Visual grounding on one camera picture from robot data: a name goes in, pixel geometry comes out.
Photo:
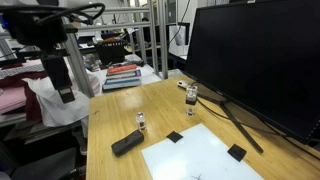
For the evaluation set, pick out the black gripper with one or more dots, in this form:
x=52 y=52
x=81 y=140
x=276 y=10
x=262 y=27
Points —
x=33 y=26

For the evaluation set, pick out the dark grey felt duster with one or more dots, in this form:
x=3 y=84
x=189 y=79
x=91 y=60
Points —
x=126 y=143

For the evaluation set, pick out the white whiteboard sheet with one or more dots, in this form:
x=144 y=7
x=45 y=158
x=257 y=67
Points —
x=200 y=156

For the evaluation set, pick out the white cloth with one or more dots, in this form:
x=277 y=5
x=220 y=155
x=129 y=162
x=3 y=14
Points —
x=60 y=110

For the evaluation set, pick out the dark red cloth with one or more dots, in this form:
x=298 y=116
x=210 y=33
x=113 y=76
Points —
x=31 y=100

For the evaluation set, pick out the pink cloth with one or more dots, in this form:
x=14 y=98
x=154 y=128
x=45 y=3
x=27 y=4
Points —
x=11 y=98

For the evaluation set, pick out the black box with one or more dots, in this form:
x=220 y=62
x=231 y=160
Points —
x=111 y=51

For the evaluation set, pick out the light blue book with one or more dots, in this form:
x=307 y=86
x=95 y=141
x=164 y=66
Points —
x=121 y=84

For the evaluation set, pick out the red book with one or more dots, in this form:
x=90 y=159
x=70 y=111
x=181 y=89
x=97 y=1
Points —
x=121 y=69

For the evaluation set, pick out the grey chair seat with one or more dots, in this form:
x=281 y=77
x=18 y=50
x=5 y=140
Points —
x=46 y=165

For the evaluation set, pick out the short clear glass shaker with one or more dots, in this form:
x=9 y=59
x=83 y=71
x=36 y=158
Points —
x=140 y=120

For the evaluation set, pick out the white box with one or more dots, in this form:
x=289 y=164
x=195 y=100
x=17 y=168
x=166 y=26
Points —
x=178 y=40

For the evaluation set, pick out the black tape piece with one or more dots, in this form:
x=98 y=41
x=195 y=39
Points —
x=237 y=152
x=174 y=136

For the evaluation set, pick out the tall clear glass shaker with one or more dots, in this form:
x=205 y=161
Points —
x=191 y=95

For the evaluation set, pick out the black monitor stand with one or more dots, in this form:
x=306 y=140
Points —
x=240 y=130

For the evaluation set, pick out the large black monitor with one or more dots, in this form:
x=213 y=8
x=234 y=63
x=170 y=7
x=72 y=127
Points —
x=260 y=60

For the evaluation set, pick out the slanted aluminium frame post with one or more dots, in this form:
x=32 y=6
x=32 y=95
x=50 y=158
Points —
x=78 y=63

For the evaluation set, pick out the upright aluminium frame post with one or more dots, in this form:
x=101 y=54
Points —
x=154 y=33
x=163 y=33

